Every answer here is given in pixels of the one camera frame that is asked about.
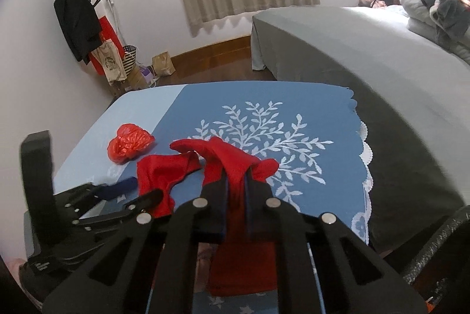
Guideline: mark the grey plush blanket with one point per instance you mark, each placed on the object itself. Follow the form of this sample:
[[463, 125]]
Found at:
[[451, 12]]

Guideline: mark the red paper bag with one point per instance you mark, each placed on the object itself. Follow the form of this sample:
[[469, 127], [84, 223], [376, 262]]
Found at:
[[108, 29]]

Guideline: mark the black coat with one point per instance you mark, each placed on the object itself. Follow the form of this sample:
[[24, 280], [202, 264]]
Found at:
[[75, 16]]

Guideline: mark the striped woven bag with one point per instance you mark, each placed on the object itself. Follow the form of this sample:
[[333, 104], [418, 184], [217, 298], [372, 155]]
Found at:
[[131, 58]]

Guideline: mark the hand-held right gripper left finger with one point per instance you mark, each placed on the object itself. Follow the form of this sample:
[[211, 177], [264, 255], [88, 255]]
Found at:
[[222, 198]]

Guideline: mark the grey bed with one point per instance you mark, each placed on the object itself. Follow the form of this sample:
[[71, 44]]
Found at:
[[367, 53]]

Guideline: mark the purple white appliance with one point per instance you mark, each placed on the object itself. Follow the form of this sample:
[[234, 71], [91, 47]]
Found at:
[[145, 73]]

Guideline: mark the red plastic bag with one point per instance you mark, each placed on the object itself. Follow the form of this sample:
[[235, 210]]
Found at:
[[128, 145]]

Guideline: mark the beige tote bag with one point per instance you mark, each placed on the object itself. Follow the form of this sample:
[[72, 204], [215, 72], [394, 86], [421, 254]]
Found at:
[[110, 60]]

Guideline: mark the red cloth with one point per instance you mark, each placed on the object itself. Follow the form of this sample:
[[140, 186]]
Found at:
[[158, 174], [235, 159]]

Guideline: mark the blue leaf print tablecloth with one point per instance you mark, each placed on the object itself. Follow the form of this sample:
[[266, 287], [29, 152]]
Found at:
[[293, 108]]

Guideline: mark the brown cardboard box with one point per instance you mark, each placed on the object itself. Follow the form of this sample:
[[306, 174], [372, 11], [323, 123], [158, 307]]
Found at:
[[128, 86]]

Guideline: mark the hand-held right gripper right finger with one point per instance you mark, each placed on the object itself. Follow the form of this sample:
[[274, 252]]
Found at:
[[253, 200]]

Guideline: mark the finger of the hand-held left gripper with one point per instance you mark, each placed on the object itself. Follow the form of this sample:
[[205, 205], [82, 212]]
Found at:
[[121, 187], [147, 200]]

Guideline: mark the brown paper bag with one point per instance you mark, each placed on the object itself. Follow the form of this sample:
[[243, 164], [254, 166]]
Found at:
[[163, 64]]

